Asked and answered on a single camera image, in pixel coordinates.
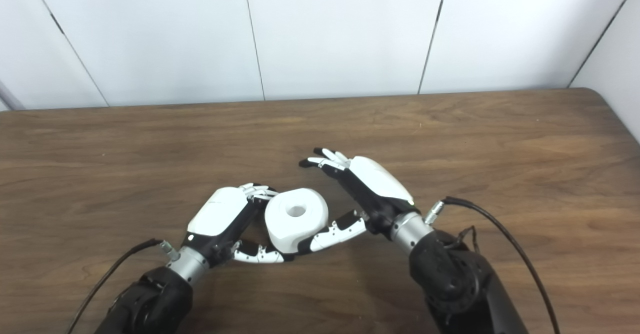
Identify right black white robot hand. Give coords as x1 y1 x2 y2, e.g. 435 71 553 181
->
298 147 416 253

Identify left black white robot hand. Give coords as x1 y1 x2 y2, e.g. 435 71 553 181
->
181 183 296 269

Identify round white piece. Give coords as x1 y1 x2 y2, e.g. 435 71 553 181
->
264 188 330 254

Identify thin black wrist wire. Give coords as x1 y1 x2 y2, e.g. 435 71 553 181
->
445 225 479 254

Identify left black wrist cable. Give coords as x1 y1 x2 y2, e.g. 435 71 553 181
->
66 239 179 334

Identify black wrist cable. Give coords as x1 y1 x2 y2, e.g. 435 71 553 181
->
424 196 562 334
66 239 179 334

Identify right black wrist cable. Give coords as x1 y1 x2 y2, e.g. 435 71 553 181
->
424 196 562 334

